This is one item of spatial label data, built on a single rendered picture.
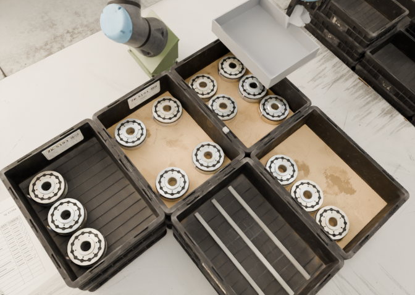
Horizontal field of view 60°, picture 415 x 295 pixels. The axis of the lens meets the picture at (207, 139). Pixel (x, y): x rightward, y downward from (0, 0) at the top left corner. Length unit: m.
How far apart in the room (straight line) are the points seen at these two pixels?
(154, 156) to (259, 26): 0.54
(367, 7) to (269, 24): 1.17
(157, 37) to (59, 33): 1.38
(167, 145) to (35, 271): 0.56
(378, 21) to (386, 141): 0.90
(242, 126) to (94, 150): 0.50
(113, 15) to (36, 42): 1.44
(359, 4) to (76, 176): 1.79
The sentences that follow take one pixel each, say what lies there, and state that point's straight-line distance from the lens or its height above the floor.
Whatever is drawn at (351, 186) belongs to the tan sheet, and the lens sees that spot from 1.27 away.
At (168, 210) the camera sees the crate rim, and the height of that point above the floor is 0.93.
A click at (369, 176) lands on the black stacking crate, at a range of 1.27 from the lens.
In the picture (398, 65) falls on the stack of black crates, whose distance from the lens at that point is 2.29.
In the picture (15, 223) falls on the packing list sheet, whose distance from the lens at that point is 1.36.
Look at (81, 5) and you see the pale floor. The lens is 2.85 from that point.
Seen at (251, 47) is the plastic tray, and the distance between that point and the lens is 1.16.
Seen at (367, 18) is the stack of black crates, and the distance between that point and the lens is 2.27.
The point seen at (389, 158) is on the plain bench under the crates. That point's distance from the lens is 1.54.
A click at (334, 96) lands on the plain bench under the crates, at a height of 0.70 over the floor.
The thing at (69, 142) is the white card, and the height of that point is 0.88.
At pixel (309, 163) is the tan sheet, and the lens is 1.25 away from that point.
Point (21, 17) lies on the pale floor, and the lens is 2.88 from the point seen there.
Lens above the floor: 1.92
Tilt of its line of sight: 64 degrees down
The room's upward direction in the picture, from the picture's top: 9 degrees clockwise
